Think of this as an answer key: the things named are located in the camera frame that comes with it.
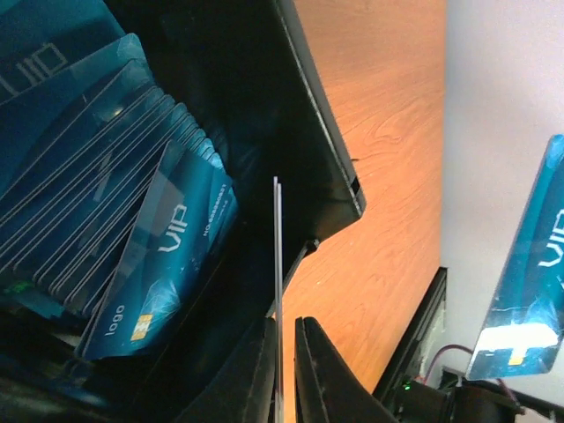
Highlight blue card stack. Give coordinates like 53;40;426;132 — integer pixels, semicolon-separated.
1;1;237;360

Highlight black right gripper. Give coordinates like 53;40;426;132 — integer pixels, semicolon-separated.
382;369;563;422

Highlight black aluminium table frame rail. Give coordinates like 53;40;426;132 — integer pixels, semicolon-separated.
373;267;448;402

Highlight blue vip card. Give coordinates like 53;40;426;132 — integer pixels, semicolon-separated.
273;176;284;423
466;134;563;380

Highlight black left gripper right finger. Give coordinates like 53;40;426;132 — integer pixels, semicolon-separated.
294;317;396;423

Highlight black bin with blue cards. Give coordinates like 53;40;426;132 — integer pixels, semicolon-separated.
1;1;366;422

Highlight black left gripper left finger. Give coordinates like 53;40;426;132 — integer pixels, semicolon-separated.
175;317;277;423

